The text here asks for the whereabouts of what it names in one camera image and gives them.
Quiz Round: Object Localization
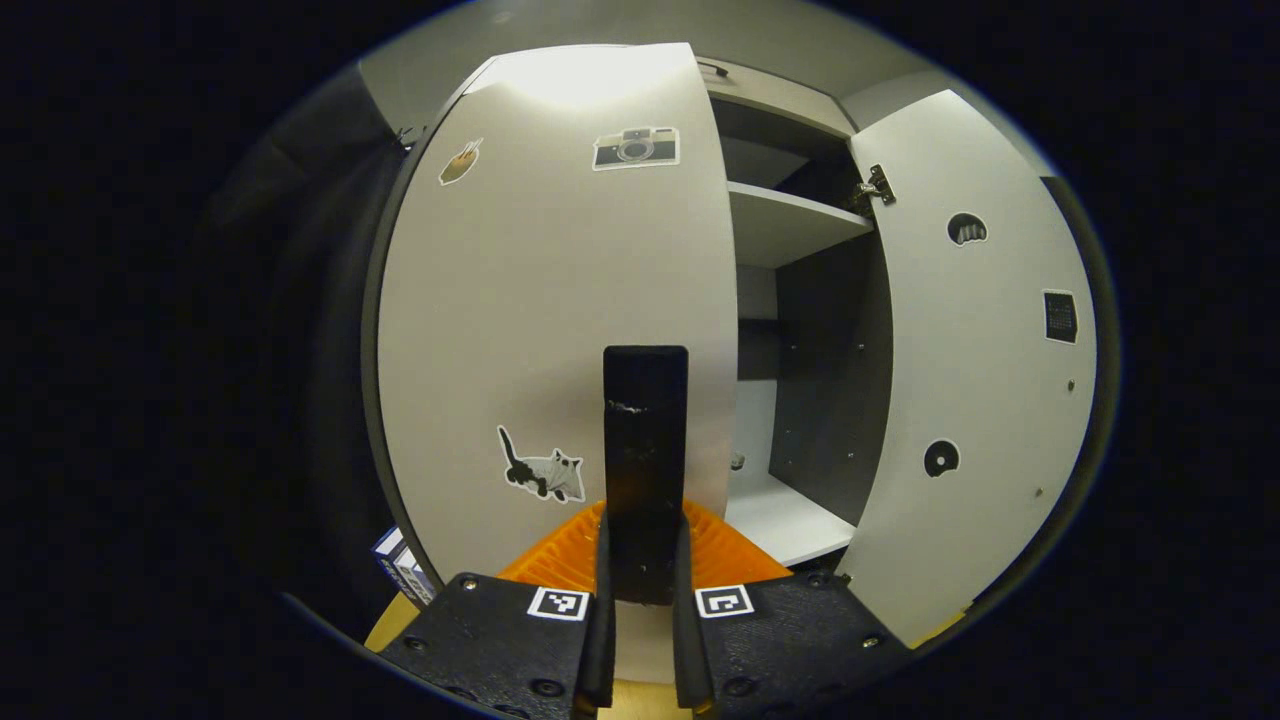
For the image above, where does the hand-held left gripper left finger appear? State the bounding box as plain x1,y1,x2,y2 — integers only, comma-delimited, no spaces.
378,500,616,720

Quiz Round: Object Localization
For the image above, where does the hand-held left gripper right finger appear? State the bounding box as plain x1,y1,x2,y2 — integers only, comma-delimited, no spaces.
672,500,913,720

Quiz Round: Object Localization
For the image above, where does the beige cabinet door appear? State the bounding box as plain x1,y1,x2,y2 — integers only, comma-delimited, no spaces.
375,42,739,686
835,88,1101,649

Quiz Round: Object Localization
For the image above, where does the black backdrop cloth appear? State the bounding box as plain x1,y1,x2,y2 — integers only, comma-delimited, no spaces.
195,60,1121,651

